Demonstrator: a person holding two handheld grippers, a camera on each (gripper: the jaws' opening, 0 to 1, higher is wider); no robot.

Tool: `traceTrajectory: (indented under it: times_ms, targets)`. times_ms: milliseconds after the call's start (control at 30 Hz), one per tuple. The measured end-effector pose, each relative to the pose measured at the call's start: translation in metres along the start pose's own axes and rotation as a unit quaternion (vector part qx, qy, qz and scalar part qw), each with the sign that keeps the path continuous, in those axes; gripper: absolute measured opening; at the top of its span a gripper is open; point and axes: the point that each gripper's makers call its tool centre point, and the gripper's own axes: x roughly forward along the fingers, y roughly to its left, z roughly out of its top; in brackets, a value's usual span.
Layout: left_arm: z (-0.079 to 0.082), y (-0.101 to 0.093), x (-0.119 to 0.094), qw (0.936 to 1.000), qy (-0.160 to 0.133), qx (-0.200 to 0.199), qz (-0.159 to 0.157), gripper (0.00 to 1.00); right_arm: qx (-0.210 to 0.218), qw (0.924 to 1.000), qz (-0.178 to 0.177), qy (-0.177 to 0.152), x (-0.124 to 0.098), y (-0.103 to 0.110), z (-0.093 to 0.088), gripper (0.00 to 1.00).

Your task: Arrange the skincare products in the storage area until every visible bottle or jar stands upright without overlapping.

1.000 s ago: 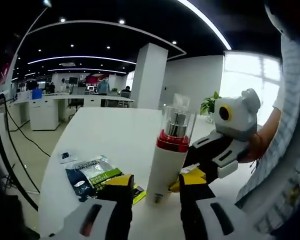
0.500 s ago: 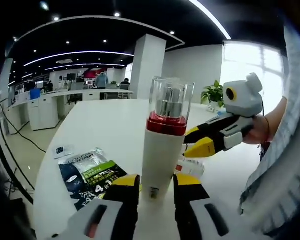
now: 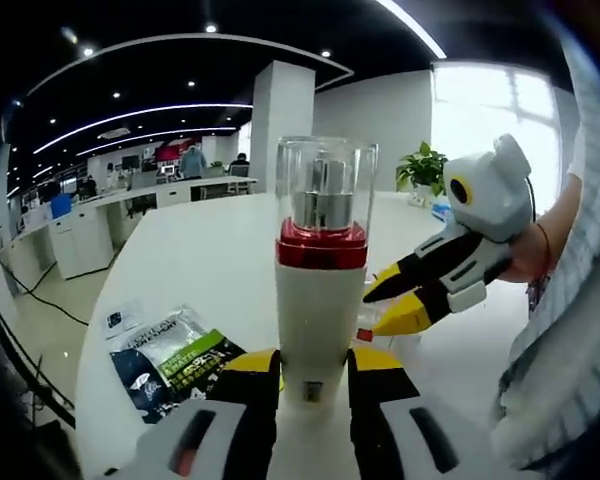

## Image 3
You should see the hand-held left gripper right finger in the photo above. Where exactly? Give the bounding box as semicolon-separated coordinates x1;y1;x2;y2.
348;347;486;480

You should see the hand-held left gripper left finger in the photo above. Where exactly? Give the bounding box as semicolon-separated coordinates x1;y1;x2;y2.
134;349;283;480

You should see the dark green skincare sachet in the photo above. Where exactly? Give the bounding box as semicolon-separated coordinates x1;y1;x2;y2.
108;303;249;426

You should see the white skincare bottle red collar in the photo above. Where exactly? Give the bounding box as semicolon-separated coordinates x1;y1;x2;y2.
273;135;380;412

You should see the small white skincare sachet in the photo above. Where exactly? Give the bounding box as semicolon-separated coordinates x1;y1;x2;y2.
101;298;146;345

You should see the blue storage box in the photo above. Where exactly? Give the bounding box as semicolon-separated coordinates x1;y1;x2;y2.
51;194;74;220

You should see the person's right hand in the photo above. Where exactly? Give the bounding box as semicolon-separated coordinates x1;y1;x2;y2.
502;224;549;281

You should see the blue tissue pack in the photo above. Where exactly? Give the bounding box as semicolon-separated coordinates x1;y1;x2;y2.
429;197;454;221

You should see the green potted plant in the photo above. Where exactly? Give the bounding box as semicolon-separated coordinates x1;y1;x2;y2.
394;141;449;206

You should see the person's white knit sweater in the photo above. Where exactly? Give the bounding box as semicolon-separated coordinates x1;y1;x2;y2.
492;259;600;451

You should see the white office counter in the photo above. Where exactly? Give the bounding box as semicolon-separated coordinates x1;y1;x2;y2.
9;174;259;281

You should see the red string bracelet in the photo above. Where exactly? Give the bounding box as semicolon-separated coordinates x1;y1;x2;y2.
527;222;554;311

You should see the black floor cable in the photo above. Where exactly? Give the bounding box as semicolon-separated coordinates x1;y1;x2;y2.
0;224;89;329

